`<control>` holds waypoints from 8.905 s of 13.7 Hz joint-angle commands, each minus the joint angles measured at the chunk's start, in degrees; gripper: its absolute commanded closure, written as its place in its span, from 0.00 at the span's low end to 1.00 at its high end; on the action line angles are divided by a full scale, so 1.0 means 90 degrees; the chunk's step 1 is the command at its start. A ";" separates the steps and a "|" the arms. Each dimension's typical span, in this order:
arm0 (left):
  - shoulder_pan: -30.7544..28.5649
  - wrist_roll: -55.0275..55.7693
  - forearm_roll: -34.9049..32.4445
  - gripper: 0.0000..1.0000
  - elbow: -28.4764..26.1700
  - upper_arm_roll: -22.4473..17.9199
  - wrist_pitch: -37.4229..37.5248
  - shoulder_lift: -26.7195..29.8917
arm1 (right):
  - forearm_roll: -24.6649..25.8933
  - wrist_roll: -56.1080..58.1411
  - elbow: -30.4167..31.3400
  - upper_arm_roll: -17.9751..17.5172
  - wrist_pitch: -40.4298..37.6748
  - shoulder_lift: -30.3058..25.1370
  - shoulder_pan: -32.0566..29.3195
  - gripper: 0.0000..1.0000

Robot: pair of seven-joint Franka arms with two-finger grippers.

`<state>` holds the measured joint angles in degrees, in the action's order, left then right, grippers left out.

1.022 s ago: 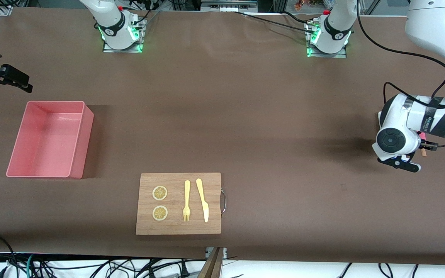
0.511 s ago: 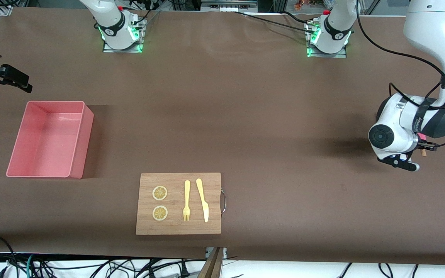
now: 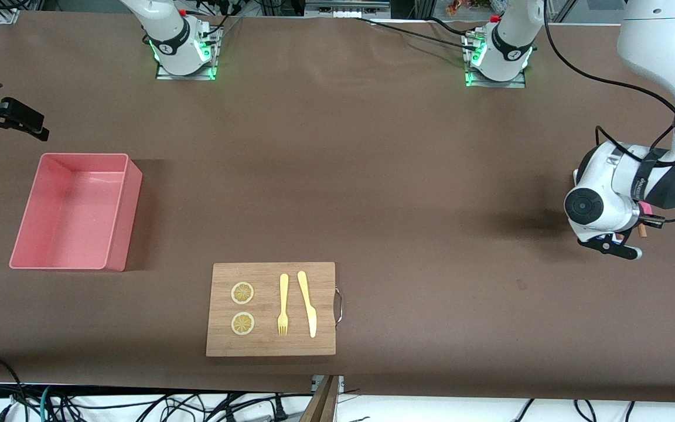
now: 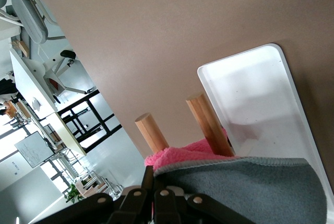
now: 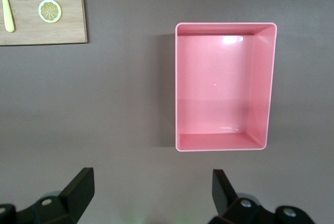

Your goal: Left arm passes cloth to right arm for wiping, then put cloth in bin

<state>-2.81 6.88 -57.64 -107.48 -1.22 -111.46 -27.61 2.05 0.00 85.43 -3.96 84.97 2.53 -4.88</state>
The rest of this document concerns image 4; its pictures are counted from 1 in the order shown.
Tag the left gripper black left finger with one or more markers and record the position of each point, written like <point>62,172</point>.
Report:
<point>125,208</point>

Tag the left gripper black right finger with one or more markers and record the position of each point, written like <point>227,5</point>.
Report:
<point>167,208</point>

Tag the grey and pink cloth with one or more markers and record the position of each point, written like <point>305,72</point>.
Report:
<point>248,187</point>

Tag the green potted plant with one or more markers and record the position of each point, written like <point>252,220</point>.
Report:
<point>74,194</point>

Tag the wooden rod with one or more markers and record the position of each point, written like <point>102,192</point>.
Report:
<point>151,132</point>
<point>208,124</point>

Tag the cream desk top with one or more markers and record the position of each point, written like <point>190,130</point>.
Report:
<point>69,132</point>

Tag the whiteboard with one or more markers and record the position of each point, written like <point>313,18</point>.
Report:
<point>32,149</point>

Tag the white rectangular tray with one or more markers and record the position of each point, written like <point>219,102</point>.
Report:
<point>261,91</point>

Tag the white desk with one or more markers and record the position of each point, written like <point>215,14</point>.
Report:
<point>28,83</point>

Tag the grey office chair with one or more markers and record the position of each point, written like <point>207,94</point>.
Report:
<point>28,17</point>

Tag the black metal frame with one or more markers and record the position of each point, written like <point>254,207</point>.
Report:
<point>91,98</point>

